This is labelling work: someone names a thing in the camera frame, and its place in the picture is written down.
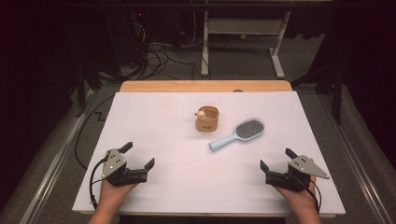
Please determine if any bundle of floor cables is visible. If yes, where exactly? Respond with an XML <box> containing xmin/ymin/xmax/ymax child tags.
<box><xmin>130</xmin><ymin>40</ymin><xmax>213</xmax><ymax>80</ymax></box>

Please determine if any aluminium floor rail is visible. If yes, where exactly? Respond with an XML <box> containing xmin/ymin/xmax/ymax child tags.
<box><xmin>18</xmin><ymin>88</ymin><xmax>101</xmax><ymax>224</ymax></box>
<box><xmin>317</xmin><ymin>92</ymin><xmax>396</xmax><ymax>224</ymax></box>

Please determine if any wooden cup with small figure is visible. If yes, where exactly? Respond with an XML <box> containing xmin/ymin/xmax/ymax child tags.
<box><xmin>194</xmin><ymin>105</ymin><xmax>220</xmax><ymax>133</ymax></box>

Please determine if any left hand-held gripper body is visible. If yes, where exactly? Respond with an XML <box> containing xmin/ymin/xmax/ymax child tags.
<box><xmin>102</xmin><ymin>148</ymin><xmax>149</xmax><ymax>188</ymax></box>

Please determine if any black floor cable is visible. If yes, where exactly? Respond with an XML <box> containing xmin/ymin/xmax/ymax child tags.
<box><xmin>74</xmin><ymin>94</ymin><xmax>116</xmax><ymax>171</ymax></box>

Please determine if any black computer tower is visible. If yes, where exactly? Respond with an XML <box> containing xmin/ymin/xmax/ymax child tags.
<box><xmin>106</xmin><ymin>10</ymin><xmax>148</xmax><ymax>68</ymax></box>

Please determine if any person's right hand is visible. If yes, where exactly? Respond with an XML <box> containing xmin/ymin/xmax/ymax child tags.
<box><xmin>274</xmin><ymin>175</ymin><xmax>320</xmax><ymax>214</ymax></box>

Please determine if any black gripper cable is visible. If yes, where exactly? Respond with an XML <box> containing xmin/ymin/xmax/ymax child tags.
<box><xmin>292</xmin><ymin>174</ymin><xmax>322</xmax><ymax>214</ymax></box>
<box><xmin>89</xmin><ymin>157</ymin><xmax>110</xmax><ymax>210</ymax></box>

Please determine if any white metal stand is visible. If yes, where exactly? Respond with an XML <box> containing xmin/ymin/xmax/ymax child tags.
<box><xmin>200</xmin><ymin>10</ymin><xmax>287</xmax><ymax>79</ymax></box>

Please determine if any person's left hand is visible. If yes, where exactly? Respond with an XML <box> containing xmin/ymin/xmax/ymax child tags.
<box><xmin>98</xmin><ymin>178</ymin><xmax>138</xmax><ymax>203</ymax></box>

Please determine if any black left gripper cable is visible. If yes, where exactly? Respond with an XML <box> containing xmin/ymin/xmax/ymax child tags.
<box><xmin>89</xmin><ymin>157</ymin><xmax>110</xmax><ymax>210</ymax></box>

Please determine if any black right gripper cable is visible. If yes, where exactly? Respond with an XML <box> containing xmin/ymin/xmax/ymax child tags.
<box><xmin>292</xmin><ymin>174</ymin><xmax>322</xmax><ymax>214</ymax></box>

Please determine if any wooden table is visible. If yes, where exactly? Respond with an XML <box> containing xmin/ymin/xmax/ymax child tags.
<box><xmin>78</xmin><ymin>79</ymin><xmax>337</xmax><ymax>218</ymax></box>

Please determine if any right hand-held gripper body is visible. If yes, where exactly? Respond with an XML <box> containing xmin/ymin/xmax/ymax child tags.
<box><xmin>264</xmin><ymin>155</ymin><xmax>331</xmax><ymax>192</ymax></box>

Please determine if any white board sheet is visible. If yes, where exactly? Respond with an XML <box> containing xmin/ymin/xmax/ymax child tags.
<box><xmin>72</xmin><ymin>91</ymin><xmax>347</xmax><ymax>217</ymax></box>

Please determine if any dark metal stand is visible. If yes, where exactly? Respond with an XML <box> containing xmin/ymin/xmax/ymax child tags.
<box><xmin>290</xmin><ymin>62</ymin><xmax>344</xmax><ymax>125</ymax></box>
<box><xmin>76</xmin><ymin>60</ymin><xmax>125</xmax><ymax>118</ymax></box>

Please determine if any light blue hairbrush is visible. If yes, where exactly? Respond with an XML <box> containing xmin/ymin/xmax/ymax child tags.
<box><xmin>208</xmin><ymin>117</ymin><xmax>266</xmax><ymax>152</ymax></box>

